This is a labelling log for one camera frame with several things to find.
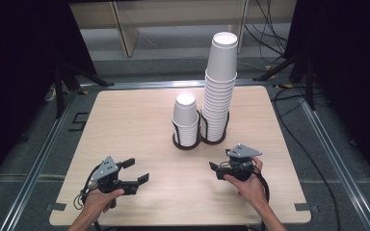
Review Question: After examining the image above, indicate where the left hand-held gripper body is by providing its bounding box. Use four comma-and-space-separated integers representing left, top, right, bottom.
87, 156, 140, 195

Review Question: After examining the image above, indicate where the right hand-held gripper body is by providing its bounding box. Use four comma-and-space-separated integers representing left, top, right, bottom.
220, 143, 263, 182

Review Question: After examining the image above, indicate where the black double cup holder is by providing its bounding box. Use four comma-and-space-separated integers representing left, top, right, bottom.
172, 109, 231, 151

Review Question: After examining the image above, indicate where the short stack of white cups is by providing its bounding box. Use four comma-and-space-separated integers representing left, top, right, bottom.
172, 91, 200, 148

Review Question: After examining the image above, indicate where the tall stack of white cups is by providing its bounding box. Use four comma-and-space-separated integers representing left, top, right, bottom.
199, 31, 239, 142

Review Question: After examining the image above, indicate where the person's right hand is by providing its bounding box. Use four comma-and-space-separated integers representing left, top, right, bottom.
224, 156, 270, 210

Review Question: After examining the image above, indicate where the person's left hand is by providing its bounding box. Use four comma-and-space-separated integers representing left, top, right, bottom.
84, 188, 125, 220

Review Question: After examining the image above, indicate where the black metal stand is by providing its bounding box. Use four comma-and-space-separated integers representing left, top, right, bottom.
252, 52, 318, 112
52, 61, 116, 119

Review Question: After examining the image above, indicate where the black curtain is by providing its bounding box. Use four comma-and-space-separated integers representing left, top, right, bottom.
0, 0, 98, 195
283, 0, 370, 186

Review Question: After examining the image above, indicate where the beige wooden shelf unit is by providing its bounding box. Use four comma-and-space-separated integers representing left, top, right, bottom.
68, 0, 298, 59

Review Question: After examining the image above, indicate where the right hand-held gripper cable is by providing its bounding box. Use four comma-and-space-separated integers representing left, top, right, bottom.
251, 168, 271, 231

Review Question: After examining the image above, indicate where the hand-held gripper cable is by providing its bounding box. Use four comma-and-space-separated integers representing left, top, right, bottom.
251, 168, 271, 231
72, 165, 103, 211

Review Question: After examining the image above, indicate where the left hand-held gripper cable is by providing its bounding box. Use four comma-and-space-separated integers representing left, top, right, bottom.
72, 165, 103, 211

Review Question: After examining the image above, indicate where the dark table bracket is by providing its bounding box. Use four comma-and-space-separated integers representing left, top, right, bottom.
45, 202, 67, 213
294, 202, 320, 213

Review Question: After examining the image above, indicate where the long black floor cable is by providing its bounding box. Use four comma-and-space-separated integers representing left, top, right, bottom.
270, 85, 342, 231

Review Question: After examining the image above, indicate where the metal floor rail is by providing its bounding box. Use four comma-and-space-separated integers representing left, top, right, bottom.
0, 90, 78, 231
78, 78, 273, 91
300, 100, 370, 231

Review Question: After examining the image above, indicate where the bundle of black cables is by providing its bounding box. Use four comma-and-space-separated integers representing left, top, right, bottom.
244, 0, 291, 65

